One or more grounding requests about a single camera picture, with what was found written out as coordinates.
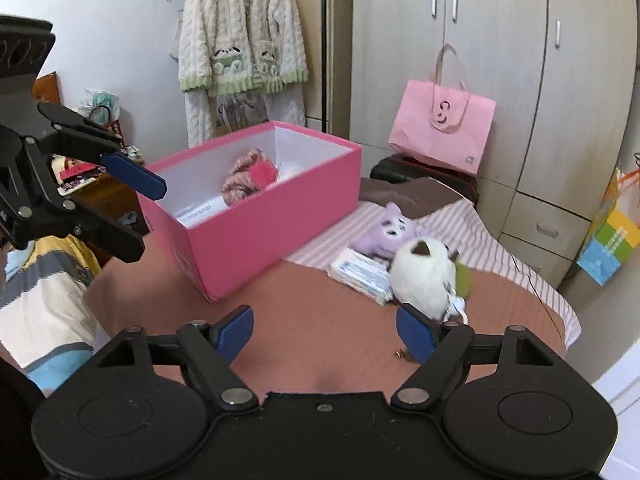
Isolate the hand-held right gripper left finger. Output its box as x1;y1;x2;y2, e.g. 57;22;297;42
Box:
95;304;261;408

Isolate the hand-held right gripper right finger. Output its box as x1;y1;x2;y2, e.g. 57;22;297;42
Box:
391;303;556;410

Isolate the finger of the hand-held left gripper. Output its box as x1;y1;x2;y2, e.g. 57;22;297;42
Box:
12;147;151;264
37;101;168;201

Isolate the white round plush toy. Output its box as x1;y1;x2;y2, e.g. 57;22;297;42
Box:
387;237;473;322

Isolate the pink cardboard box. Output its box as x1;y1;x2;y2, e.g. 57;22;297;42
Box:
136;120;363;303

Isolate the bright pink soft piece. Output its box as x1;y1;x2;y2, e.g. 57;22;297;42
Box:
248;160;280;192

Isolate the wooden side table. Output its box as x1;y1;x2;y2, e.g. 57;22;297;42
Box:
52;160;151;266

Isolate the wooden chair back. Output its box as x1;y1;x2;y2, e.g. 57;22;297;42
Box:
32;72;62;111

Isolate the white printed paper sheet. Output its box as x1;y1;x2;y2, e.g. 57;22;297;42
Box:
175;194;227;227

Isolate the green patterned plastic bag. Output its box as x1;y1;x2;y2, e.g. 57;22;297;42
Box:
82;87;122;128

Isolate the small white tissue packet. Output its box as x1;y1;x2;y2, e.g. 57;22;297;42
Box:
327;247;396;306

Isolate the person's striped shirt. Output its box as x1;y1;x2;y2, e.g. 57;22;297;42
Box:
0;234;108;396

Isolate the purple plush toy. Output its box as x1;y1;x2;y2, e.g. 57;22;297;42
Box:
350;202;426;261

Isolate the dark stool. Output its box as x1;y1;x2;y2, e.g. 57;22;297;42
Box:
370;154;481;206

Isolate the cream green fleece robe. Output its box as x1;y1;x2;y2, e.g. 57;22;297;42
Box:
177;0;309;148

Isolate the pink tote bag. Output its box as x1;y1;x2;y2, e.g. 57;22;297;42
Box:
387;42;497;177

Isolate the colourful paper gift bag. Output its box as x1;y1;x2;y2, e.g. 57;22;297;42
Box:
575;165;640;287

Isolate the white door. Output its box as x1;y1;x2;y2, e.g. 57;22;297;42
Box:
592;350;640;480

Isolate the tall beige cabinet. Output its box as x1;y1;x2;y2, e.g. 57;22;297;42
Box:
295;0;355;136

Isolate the light wood wardrobe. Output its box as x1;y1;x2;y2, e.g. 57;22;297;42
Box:
350;0;640;291

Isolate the thin black cable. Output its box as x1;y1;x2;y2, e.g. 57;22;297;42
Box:
510;255;566;346

